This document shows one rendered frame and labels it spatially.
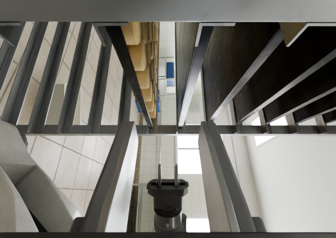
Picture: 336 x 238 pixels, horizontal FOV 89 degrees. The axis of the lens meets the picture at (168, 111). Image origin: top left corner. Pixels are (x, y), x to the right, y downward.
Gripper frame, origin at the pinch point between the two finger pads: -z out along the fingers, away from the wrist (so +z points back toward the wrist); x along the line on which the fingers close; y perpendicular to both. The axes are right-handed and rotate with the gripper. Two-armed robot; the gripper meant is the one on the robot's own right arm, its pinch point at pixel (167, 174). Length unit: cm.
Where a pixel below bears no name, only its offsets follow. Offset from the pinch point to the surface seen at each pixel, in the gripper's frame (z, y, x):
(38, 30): -47, -25, -51
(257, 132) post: -11.7, -4.8, 28.2
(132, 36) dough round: -32.6, 25.6, -4.3
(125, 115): -16.4, -7.2, -13.8
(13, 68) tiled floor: -34, -47, -83
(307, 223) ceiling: 189, -184, 217
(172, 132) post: -11.7, -4.8, 1.5
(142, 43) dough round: -32.9, 20.4, -3.8
